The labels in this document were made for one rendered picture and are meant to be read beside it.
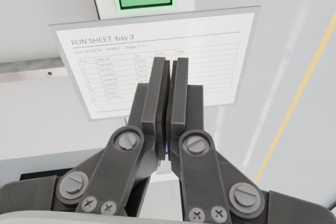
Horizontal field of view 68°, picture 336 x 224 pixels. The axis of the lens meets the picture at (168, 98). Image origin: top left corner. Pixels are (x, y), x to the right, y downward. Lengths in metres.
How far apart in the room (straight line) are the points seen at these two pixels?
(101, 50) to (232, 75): 0.16
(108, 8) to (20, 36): 0.24
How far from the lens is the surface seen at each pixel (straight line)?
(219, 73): 0.31
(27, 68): 0.47
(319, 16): 1.70
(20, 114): 0.60
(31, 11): 0.44
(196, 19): 0.26
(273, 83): 1.90
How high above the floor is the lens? 1.19
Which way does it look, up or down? 43 degrees down
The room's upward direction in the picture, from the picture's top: 170 degrees clockwise
